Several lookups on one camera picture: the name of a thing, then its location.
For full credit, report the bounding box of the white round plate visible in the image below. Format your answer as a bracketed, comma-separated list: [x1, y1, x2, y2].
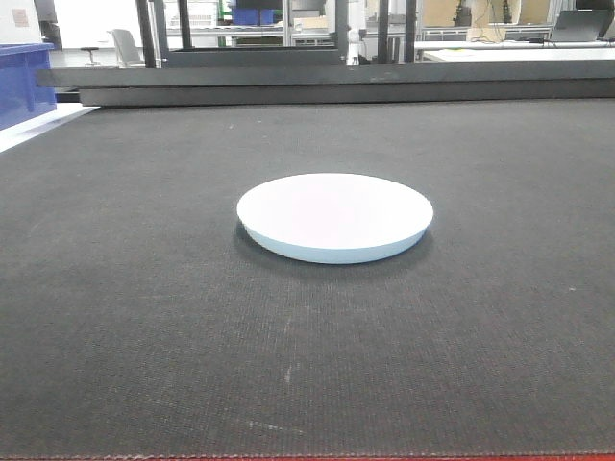
[236, 173, 434, 264]

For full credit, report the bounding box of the grey office chair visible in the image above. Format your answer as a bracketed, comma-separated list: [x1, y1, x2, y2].
[110, 29, 145, 68]

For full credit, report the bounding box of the blue crate on background shelf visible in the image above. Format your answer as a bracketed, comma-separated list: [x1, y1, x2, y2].
[232, 8, 274, 26]

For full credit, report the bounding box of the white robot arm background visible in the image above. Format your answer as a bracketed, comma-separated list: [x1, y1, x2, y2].
[346, 29, 361, 66]

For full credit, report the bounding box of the black metal frame rack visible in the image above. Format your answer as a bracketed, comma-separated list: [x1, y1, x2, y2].
[37, 1, 614, 107]

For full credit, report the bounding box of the black textured table mat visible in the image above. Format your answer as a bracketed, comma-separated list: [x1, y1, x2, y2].
[1, 99, 614, 460]

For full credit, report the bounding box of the white background table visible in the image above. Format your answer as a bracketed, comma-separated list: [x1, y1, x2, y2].
[414, 40, 614, 63]

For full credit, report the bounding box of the blue plastic bin left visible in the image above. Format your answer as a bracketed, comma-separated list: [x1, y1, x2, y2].
[1, 43, 57, 130]

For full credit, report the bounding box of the black round stool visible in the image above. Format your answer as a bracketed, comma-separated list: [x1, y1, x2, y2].
[80, 46, 101, 67]

